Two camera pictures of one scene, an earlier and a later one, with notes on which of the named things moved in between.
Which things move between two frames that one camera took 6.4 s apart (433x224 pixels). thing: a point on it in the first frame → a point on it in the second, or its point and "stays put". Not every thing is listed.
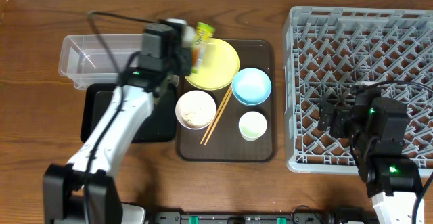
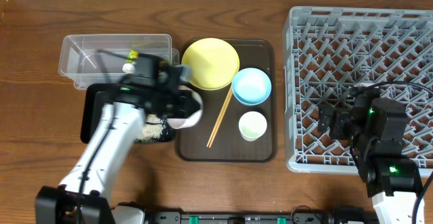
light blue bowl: (251, 86) stays put
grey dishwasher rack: (327, 51) stays put
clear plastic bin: (97, 59) stays put
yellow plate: (220, 68) stays put
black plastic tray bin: (159, 124) stays put
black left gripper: (186, 59) → (185, 105)
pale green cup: (252, 125) stays put
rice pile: (197, 119) → (150, 130)
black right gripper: (335, 116) stays put
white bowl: (195, 109) → (188, 122)
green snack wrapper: (203, 32) → (132, 55)
